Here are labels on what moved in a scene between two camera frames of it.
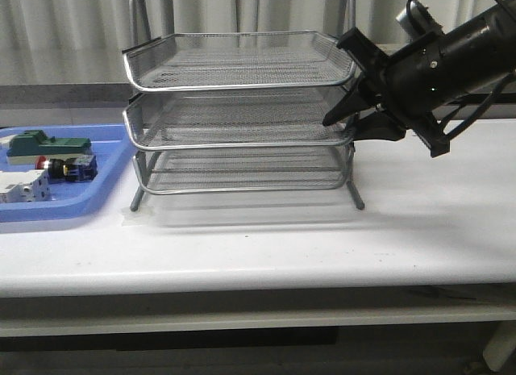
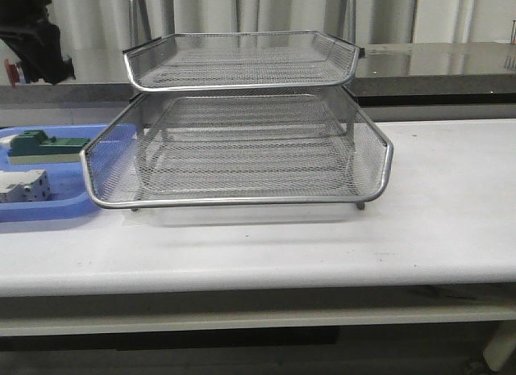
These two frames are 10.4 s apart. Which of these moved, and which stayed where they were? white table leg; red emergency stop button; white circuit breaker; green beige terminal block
Moved: red emergency stop button
Stayed: white table leg; white circuit breaker; green beige terminal block
